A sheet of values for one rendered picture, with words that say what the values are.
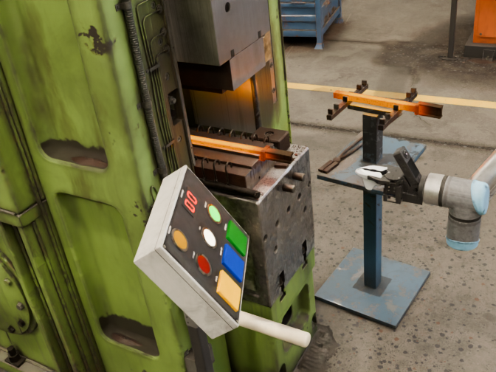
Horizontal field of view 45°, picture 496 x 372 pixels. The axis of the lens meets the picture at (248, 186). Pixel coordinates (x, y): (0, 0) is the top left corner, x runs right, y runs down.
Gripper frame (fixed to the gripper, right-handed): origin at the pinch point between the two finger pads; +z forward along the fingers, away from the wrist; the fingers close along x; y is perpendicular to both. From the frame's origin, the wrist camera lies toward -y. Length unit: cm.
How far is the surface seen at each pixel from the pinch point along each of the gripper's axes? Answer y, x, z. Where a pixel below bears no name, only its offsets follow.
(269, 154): 0.2, -0.4, 30.4
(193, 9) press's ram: -52, -17, 39
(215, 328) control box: 5, -70, 9
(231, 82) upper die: -29.7, -12.3, 33.6
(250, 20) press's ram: -43, 1, 33
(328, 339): 100, 18, 21
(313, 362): 100, 4, 22
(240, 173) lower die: 2.1, -11.0, 35.6
